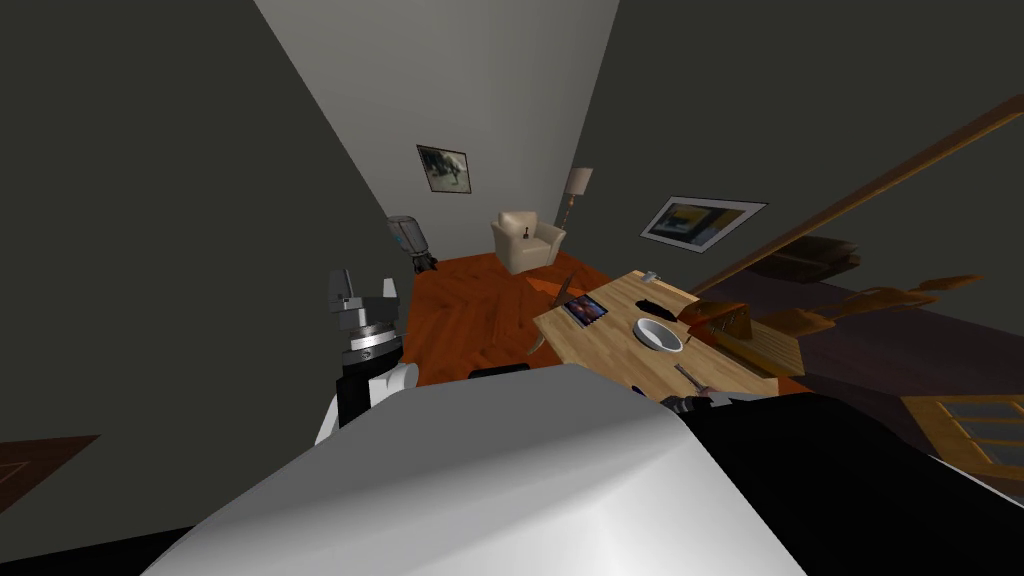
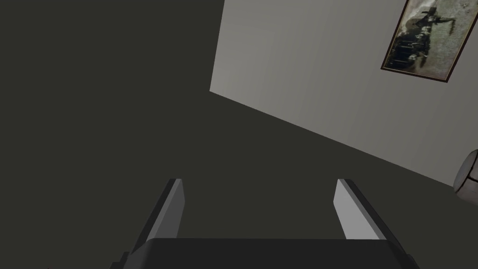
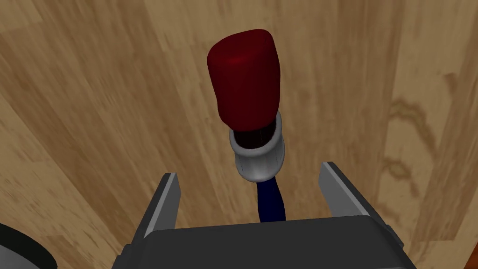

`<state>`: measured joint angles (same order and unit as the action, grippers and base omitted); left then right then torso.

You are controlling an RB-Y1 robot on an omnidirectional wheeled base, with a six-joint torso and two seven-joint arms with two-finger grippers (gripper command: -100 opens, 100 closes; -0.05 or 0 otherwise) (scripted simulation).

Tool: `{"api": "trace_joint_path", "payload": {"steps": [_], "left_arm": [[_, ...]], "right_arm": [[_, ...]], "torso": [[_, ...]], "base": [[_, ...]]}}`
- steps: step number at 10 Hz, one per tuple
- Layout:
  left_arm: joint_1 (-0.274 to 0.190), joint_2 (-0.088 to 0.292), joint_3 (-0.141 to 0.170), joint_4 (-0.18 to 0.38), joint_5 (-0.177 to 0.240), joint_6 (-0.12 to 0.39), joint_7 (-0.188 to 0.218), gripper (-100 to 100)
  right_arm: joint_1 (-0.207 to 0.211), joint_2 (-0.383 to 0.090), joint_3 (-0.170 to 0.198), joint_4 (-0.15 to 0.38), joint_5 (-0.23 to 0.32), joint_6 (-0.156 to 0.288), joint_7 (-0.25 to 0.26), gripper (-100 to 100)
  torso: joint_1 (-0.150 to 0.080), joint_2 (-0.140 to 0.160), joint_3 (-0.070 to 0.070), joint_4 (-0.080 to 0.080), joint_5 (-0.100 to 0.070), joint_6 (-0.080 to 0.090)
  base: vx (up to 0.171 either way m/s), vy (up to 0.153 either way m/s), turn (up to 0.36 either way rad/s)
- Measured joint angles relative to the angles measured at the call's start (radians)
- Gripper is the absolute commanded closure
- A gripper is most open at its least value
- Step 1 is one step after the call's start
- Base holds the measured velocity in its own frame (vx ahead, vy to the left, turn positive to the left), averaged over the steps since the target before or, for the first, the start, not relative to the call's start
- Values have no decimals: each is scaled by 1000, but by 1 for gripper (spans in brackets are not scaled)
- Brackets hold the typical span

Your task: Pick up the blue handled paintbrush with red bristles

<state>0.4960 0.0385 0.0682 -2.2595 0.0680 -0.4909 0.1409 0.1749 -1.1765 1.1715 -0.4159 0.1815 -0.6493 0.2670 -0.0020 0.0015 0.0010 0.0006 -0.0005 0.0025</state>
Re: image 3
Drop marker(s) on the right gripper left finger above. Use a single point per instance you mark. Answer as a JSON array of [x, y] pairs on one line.
[[164, 205]]

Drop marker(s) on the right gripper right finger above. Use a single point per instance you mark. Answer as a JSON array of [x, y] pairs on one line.
[[341, 198]]

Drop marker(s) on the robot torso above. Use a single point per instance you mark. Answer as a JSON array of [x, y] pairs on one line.
[[26, 241]]

